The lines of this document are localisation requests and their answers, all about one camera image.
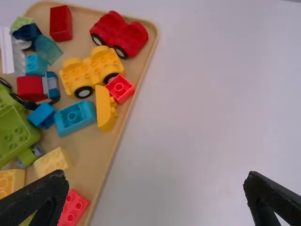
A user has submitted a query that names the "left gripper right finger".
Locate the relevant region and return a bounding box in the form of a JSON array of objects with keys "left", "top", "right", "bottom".
[{"left": 243, "top": 171, "right": 301, "bottom": 226}]

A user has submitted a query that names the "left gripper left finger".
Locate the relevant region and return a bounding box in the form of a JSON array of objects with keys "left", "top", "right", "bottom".
[{"left": 0, "top": 169, "right": 70, "bottom": 226}]

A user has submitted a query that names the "yellow toy car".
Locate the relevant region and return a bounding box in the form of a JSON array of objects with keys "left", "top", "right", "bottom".
[{"left": 58, "top": 45, "right": 125, "bottom": 99}]

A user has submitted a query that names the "coral toy brick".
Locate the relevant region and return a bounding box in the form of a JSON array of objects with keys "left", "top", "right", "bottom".
[
  {"left": 57, "top": 188, "right": 91, "bottom": 226},
  {"left": 104, "top": 73, "right": 135, "bottom": 105}
]

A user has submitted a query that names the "pale yellow toy brick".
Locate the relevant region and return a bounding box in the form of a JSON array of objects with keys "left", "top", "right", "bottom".
[{"left": 33, "top": 146, "right": 72, "bottom": 179}]

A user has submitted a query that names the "tan tray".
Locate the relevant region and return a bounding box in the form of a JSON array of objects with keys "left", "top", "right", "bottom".
[{"left": 0, "top": 0, "right": 159, "bottom": 226}]

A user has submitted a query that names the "light blue toy brick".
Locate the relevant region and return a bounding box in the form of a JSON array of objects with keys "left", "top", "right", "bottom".
[
  {"left": 25, "top": 54, "right": 48, "bottom": 77},
  {"left": 53, "top": 100, "right": 98, "bottom": 138}
]

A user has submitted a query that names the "red toy brick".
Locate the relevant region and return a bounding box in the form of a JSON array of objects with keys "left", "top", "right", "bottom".
[
  {"left": 49, "top": 5, "right": 73, "bottom": 43},
  {"left": 16, "top": 75, "right": 49, "bottom": 103}
]

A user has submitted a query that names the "yellow curved toy brick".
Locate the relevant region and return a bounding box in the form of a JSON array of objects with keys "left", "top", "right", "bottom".
[{"left": 95, "top": 84, "right": 119, "bottom": 134}]

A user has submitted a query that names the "blue grey toy brick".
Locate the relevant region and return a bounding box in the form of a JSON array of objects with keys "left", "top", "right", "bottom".
[{"left": 42, "top": 71, "right": 61, "bottom": 101}]

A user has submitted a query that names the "white toy brick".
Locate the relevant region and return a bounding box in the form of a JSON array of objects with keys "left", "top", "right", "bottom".
[{"left": 0, "top": 25, "right": 27, "bottom": 75}]

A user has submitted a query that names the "teal clear toy brick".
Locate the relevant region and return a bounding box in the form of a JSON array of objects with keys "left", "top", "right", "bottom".
[{"left": 34, "top": 34, "right": 64, "bottom": 65}]

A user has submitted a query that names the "dark blue toy brick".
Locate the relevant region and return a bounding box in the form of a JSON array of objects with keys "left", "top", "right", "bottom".
[{"left": 12, "top": 23, "right": 42, "bottom": 42}]

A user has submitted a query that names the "light green toy brick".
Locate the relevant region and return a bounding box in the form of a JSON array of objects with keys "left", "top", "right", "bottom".
[{"left": 10, "top": 16, "right": 34, "bottom": 32}]

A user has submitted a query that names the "red toy car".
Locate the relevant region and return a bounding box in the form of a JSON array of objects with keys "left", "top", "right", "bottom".
[{"left": 89, "top": 10, "right": 150, "bottom": 60}]

